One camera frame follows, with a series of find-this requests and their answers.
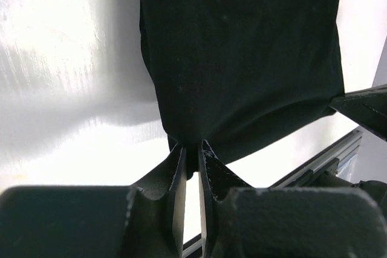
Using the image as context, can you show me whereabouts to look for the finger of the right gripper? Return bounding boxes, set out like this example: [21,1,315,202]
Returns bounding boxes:
[330,86,387,141]

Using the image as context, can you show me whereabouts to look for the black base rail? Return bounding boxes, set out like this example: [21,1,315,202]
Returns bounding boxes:
[181,126,387,258]

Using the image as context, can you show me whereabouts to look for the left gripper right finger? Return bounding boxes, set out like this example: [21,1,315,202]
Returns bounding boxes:
[198,140,387,258]

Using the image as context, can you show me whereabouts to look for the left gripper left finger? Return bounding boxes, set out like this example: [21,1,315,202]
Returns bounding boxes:
[1,145,186,257]

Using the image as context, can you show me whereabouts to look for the black t-shirt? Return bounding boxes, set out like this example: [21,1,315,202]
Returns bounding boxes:
[140,0,344,176]

